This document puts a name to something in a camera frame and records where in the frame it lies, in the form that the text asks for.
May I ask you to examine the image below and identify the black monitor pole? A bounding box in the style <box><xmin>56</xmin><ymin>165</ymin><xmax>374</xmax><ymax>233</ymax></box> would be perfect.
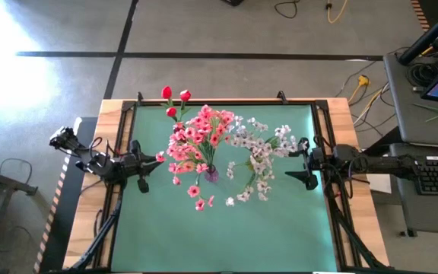
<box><xmin>398</xmin><ymin>0</ymin><xmax>438</xmax><ymax>66</ymax></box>

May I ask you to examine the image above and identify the grey chair base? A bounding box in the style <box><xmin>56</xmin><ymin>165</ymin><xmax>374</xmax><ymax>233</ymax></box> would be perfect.
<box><xmin>0</xmin><ymin>159</ymin><xmax>40</xmax><ymax>274</ymax></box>

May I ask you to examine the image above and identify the black diagonal frame strut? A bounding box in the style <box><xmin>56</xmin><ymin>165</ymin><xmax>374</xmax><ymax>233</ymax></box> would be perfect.
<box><xmin>331</xmin><ymin>197</ymin><xmax>389</xmax><ymax>272</ymax></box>
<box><xmin>68</xmin><ymin>199</ymin><xmax>123</xmax><ymax>272</ymax></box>

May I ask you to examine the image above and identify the grey standing desk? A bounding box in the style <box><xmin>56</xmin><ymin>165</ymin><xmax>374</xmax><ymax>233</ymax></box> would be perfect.
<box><xmin>389</xmin><ymin>143</ymin><xmax>438</xmax><ymax>236</ymax></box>
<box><xmin>382</xmin><ymin>51</ymin><xmax>438</xmax><ymax>148</ymax></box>

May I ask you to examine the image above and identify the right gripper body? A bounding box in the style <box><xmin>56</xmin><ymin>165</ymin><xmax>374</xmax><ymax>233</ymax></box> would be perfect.
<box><xmin>309</xmin><ymin>146</ymin><xmax>336</xmax><ymax>172</ymax></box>

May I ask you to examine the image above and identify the black aluminium table frame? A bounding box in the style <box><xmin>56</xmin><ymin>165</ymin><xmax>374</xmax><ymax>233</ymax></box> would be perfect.
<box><xmin>99</xmin><ymin>98</ymin><xmax>351</xmax><ymax>274</ymax></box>

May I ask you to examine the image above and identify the hazard-striped floor mat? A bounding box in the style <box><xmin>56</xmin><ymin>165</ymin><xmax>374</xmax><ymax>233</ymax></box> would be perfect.
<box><xmin>32</xmin><ymin>116</ymin><xmax>99</xmax><ymax>274</ymax></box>
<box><xmin>410</xmin><ymin>0</ymin><xmax>438</xmax><ymax>33</ymax></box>

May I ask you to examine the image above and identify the yellow floor cable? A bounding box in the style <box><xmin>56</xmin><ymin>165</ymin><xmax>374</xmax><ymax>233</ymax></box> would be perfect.
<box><xmin>325</xmin><ymin>0</ymin><xmax>348</xmax><ymax>24</ymax></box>

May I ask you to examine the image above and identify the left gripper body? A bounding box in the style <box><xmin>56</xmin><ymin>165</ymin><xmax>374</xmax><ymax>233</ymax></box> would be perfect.
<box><xmin>122</xmin><ymin>151</ymin><xmax>146</xmax><ymax>180</ymax></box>

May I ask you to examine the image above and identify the coiled black cable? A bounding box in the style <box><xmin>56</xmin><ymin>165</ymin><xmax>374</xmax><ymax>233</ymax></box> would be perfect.
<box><xmin>407</xmin><ymin>60</ymin><xmax>438</xmax><ymax>88</ymax></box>

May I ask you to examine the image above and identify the yellow power plug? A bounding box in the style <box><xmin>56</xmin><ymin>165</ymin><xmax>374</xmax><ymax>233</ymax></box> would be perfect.
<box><xmin>348</xmin><ymin>75</ymin><xmax>372</xmax><ymax>104</ymax></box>

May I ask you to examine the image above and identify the white paper sheet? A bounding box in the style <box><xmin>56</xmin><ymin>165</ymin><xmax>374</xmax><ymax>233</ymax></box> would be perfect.
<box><xmin>373</xmin><ymin>177</ymin><xmax>393</xmax><ymax>195</ymax></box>

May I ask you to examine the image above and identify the purple glass vase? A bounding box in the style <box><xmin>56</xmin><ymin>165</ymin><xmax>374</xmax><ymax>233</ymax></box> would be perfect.
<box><xmin>204</xmin><ymin>166</ymin><xmax>220</xmax><ymax>183</ymax></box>

